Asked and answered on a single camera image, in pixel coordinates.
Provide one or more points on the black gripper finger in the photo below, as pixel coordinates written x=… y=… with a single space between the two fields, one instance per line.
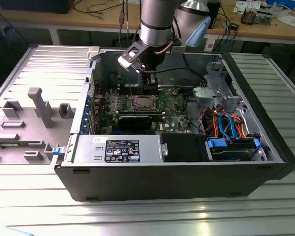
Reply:
x=155 y=82
x=146 y=81

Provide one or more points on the silver CPU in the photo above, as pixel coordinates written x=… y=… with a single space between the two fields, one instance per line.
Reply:
x=143 y=102

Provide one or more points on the black RAM slot bank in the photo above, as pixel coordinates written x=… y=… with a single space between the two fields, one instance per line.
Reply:
x=124 y=90

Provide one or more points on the blue expansion slot clips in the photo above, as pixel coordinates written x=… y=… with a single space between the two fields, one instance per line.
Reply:
x=85 y=115

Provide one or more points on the coin cell battery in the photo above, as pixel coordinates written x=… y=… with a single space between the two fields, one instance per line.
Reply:
x=175 y=92

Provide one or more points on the green motherboard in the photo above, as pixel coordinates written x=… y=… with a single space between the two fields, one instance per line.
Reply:
x=172 y=115

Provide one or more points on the black graphics card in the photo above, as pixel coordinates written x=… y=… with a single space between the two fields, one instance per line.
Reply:
x=135 y=121

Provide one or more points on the white QR code tag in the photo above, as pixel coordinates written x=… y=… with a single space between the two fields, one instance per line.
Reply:
x=210 y=44

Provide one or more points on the white plastic case latch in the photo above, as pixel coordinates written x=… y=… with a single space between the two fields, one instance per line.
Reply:
x=93 y=52

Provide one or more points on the silver drive bay latch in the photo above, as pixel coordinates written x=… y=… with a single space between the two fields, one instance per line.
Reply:
x=164 y=150

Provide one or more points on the black power supply label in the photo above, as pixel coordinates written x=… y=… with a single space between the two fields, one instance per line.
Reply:
x=123 y=151

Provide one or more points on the tall black box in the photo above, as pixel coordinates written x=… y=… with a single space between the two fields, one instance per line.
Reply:
x=215 y=12

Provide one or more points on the small white sticker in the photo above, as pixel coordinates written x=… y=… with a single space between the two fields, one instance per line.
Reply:
x=97 y=139

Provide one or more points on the silver drive cage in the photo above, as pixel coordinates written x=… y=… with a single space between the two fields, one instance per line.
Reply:
x=232 y=102

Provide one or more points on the wooden workbench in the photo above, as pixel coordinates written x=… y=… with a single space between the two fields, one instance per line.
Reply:
x=76 y=20

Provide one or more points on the small black power adapter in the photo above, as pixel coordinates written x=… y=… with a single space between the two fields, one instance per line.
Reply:
x=234 y=26

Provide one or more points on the silver power supply unit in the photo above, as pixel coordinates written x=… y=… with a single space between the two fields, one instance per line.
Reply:
x=88 y=150

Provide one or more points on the black PC case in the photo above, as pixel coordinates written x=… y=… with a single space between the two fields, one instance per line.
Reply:
x=162 y=182

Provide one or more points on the white printed cards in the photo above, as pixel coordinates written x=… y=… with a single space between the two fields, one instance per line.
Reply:
x=241 y=6

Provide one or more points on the copper coil component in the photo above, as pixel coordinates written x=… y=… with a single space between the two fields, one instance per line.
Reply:
x=247 y=17

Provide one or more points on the hard disk in blue carrier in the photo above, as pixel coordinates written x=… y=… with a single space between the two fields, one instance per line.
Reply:
x=231 y=153

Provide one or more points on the blue case latch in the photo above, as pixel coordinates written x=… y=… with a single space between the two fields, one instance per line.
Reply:
x=57 y=151

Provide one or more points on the grey electronic device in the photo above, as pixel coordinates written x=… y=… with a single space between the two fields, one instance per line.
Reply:
x=263 y=17

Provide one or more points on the grey parts rack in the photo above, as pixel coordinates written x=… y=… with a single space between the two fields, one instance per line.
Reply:
x=27 y=137

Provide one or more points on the blue cardboard box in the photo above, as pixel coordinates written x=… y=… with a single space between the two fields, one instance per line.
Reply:
x=282 y=3

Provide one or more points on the white paper sheets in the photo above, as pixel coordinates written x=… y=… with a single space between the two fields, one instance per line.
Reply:
x=291 y=19

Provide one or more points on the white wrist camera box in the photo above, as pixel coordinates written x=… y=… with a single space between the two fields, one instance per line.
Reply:
x=178 y=49

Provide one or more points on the white camera with black mount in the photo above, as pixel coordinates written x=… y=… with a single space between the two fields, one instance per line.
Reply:
x=125 y=60

